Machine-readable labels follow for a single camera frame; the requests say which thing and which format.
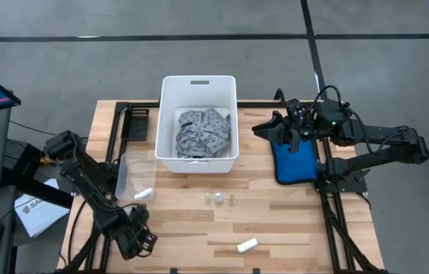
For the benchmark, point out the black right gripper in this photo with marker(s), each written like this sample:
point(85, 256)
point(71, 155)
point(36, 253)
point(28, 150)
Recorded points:
point(301, 127)

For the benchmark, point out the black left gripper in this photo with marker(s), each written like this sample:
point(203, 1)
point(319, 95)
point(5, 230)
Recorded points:
point(136, 239)

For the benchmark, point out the white medicine tube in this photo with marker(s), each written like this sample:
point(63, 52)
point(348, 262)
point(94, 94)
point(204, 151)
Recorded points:
point(143, 194)
point(247, 245)

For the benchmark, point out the clear pill vial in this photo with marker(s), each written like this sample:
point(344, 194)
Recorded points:
point(218, 198)

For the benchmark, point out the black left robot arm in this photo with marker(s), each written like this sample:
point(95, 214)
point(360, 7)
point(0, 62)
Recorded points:
point(84, 179)

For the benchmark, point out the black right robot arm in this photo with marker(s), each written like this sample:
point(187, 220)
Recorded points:
point(389, 139)

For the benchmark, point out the blue pouch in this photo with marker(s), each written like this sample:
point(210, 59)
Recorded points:
point(294, 167)

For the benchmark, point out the black table clamp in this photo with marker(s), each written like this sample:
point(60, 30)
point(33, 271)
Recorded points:
point(256, 271)
point(173, 271)

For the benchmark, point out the clear plastic container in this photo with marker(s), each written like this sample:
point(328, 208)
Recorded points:
point(134, 171)

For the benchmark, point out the grey patterned cloth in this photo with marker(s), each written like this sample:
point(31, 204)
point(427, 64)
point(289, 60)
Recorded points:
point(202, 133)

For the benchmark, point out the white printed paper sheet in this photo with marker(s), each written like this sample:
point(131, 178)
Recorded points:
point(40, 213)

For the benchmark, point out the white perforated plastic basket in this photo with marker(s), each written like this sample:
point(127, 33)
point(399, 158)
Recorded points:
point(168, 114)

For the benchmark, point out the black tray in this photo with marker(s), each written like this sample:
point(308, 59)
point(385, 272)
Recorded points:
point(135, 125)

